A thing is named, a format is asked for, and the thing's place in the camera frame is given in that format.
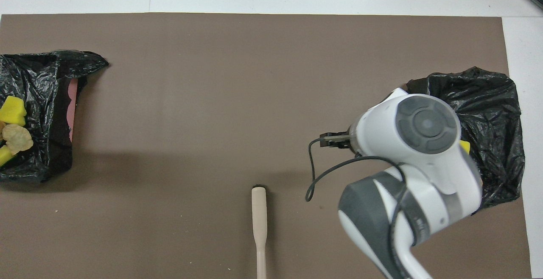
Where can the beige brush black bristles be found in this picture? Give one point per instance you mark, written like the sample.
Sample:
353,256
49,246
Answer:
258,215

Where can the pale beige piece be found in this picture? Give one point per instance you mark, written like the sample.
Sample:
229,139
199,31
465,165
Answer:
17,139

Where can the brown table mat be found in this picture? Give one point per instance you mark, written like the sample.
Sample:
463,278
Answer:
271,41

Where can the black bin bag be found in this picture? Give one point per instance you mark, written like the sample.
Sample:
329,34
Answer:
42,88

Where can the large yellow sponge piece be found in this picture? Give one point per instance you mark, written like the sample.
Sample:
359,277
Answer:
12,111

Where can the pink plastic bin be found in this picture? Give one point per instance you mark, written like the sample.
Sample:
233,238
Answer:
73,101

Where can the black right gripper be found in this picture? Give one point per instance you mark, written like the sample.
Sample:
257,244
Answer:
339,142

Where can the yellow green sponge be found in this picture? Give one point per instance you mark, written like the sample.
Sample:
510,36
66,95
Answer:
465,146

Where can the small yellow sponge piece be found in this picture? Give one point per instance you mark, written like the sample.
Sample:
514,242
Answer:
4,155

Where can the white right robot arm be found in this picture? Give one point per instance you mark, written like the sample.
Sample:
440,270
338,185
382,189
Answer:
424,126

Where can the black bag lined bin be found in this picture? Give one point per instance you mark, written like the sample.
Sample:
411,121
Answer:
500,109

